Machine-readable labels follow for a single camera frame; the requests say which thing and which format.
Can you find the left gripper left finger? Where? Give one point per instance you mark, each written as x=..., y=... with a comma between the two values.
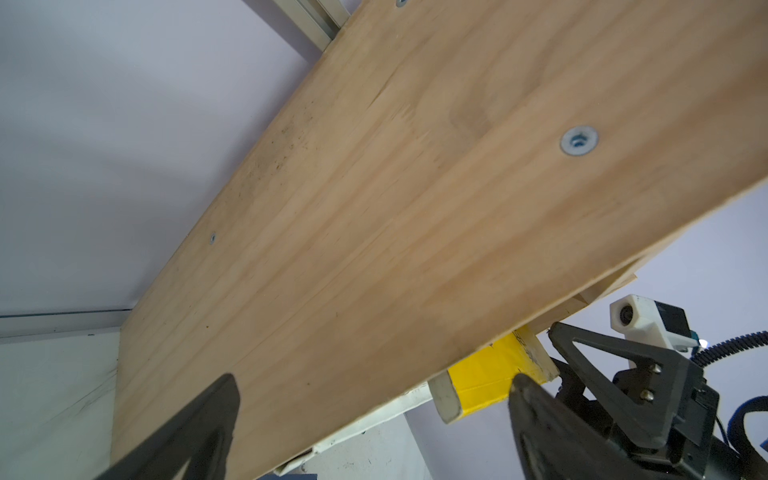
x=195, y=441

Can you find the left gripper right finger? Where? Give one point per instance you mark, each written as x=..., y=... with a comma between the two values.
x=553, y=443

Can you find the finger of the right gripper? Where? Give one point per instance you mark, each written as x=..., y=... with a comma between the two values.
x=647, y=401

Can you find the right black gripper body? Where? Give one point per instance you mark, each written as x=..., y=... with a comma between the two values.
x=706, y=457

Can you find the yellow book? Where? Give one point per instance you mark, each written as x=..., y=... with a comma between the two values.
x=485, y=377

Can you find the white book with photo cover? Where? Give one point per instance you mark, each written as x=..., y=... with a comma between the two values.
x=410, y=400

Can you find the wooden two-tier bookshelf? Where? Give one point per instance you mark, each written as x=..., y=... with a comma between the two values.
x=447, y=172

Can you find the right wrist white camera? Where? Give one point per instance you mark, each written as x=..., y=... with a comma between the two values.
x=647, y=321

